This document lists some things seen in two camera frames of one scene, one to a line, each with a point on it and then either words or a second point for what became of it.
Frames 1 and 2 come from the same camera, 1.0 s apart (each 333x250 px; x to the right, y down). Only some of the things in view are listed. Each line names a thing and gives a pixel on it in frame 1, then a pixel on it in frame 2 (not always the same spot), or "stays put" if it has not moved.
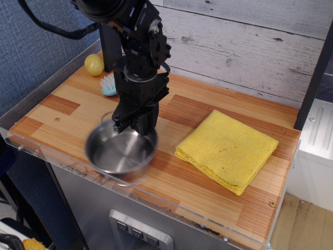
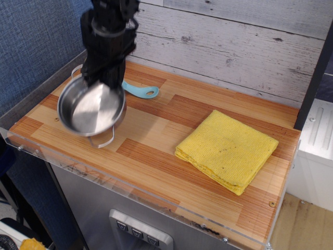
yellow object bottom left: x=33 y=244 stays put
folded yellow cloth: x=229 y=151 stays put
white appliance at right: x=311 y=175 stays put
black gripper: x=137 y=90 to x=104 y=49
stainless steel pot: x=120 y=155 to x=91 y=109
